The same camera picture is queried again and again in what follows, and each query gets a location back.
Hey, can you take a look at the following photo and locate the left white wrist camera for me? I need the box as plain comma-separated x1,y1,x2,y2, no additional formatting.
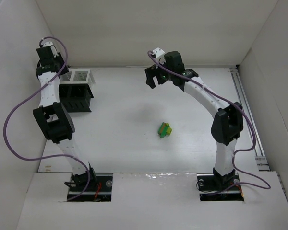
40,41,58,56

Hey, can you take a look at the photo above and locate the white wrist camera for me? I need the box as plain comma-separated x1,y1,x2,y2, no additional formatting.
40,41,58,56
149,47,165,62

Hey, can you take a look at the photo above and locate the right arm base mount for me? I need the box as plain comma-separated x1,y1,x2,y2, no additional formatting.
196,173,244,202

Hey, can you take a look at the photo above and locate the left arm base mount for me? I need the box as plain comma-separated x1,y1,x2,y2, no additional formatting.
64,173,113,202

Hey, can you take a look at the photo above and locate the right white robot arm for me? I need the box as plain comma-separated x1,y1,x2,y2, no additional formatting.
145,48,243,192

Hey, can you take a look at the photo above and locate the aluminium rail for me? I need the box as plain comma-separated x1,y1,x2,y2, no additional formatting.
229,66,271,171

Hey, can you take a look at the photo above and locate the black slotted container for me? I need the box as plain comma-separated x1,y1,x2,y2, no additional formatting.
59,83,94,113

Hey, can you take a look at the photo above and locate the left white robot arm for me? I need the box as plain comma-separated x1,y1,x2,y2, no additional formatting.
33,42,97,188

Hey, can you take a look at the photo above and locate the lime green lego brick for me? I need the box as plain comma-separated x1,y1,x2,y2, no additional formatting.
166,127,172,136

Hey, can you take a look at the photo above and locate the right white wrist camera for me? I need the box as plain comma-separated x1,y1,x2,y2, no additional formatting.
149,47,165,62

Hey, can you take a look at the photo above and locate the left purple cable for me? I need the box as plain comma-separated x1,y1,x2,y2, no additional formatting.
3,37,91,201

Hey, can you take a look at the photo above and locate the green and orange lego stack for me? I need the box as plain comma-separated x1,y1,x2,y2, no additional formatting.
157,122,169,138

